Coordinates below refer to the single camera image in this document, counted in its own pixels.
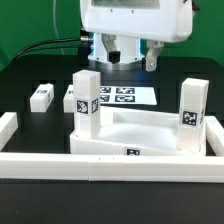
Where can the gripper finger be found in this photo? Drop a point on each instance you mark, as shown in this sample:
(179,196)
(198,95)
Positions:
(113,55)
(154,50)

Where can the white desk tabletop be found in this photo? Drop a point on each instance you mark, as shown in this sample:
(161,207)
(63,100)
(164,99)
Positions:
(138,133)

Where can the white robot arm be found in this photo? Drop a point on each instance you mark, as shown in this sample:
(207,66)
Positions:
(127,31)

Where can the fiducial marker sheet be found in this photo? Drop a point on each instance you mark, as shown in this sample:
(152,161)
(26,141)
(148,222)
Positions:
(127,95)

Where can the white U-shaped obstacle fence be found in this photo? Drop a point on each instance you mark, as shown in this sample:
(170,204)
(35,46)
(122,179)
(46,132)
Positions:
(61,166)

